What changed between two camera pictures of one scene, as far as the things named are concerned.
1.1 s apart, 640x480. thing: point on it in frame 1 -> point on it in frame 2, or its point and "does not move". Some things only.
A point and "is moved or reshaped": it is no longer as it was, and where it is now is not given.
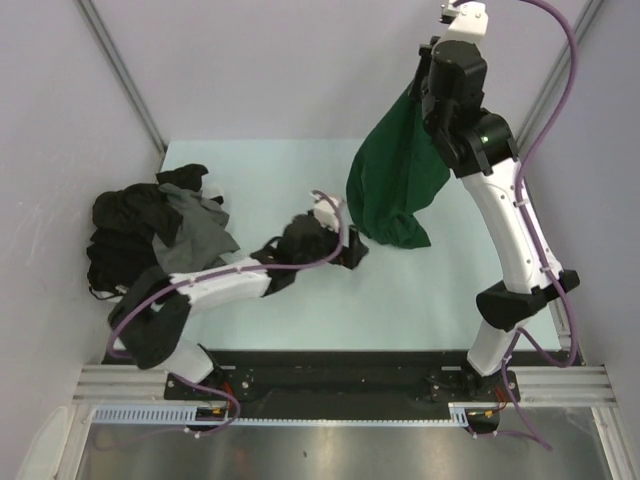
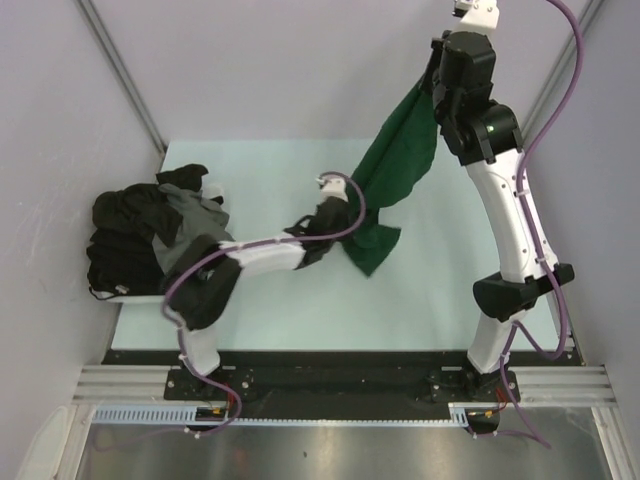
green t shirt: [392, 171] is moved or reshaped
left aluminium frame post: [123, 74] does not move
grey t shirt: [203, 238] does not move
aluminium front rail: [590, 384] does not move
